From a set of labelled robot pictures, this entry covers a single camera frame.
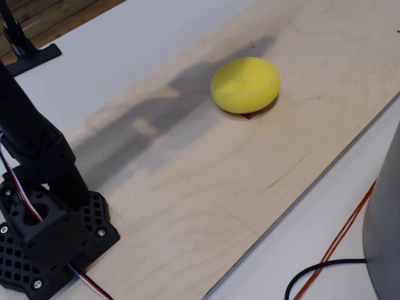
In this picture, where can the yellow round sponge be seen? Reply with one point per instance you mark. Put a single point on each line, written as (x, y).
(245, 86)

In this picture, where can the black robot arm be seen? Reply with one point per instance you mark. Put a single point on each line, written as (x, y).
(28, 125)

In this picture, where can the black lattice robot base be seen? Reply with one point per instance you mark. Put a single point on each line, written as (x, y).
(97, 215)

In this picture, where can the red square plate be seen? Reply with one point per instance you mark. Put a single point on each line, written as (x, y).
(249, 116)

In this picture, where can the light plywood board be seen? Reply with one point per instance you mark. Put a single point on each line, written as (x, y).
(218, 187)

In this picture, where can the grey cone lamp base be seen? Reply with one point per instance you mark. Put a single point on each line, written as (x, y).
(387, 218)

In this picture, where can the black camera stand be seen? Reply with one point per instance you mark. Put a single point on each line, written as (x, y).
(34, 57)

